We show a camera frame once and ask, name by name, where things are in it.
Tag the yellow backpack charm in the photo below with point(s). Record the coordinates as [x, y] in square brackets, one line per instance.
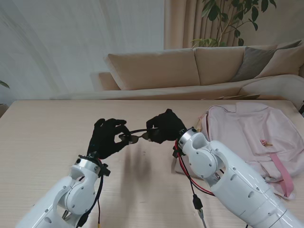
[197, 126]

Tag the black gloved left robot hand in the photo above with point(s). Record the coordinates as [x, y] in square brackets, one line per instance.
[104, 140]

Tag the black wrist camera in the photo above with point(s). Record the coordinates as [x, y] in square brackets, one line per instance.
[105, 171]
[177, 152]

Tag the grey sofa cushion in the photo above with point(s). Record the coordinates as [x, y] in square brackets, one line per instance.
[256, 61]

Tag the dark thin-framed sunglasses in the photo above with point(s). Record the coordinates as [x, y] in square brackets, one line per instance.
[134, 139]

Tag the beige fabric sofa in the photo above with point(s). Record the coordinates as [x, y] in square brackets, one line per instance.
[154, 69]

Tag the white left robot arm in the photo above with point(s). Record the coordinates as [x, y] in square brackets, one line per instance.
[71, 190]

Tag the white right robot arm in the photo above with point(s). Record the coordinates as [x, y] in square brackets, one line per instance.
[225, 171]

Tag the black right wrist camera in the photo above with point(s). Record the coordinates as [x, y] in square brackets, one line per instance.
[177, 152]

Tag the beige loose sofa cushion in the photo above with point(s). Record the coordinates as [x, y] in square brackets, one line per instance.
[285, 61]

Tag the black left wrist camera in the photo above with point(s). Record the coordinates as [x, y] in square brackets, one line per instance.
[105, 171]

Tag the white backdrop cloth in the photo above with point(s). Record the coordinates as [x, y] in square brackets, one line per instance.
[71, 47]

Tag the pale pink backpack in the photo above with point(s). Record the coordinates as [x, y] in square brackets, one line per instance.
[249, 133]

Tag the tall green leafy houseplant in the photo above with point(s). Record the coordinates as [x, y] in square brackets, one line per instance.
[213, 12]

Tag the green variegated leafy plant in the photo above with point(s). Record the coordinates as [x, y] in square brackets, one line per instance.
[3, 84]

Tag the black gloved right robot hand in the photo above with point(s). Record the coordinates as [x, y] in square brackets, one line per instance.
[168, 126]

